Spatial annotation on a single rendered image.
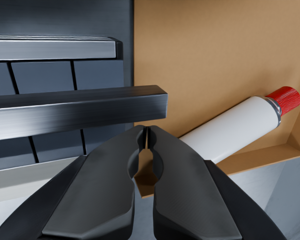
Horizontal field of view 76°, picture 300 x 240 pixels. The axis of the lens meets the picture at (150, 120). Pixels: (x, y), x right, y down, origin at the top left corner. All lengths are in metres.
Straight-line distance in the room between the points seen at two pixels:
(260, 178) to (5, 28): 0.46
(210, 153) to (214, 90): 0.08
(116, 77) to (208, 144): 0.14
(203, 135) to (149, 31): 0.13
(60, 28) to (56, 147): 0.10
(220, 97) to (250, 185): 0.24
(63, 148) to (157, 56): 0.13
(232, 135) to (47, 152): 0.20
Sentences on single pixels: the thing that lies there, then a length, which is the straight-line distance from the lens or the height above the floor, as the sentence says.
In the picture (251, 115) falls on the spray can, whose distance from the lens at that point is 0.27.
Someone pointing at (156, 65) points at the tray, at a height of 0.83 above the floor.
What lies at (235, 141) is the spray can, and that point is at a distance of 0.25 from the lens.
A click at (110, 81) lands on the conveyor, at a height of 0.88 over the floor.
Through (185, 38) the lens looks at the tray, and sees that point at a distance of 0.23.
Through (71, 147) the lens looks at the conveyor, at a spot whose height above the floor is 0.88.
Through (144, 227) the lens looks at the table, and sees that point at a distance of 0.39.
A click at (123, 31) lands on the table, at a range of 0.21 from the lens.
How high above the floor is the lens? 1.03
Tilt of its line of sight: 56 degrees down
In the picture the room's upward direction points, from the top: 143 degrees clockwise
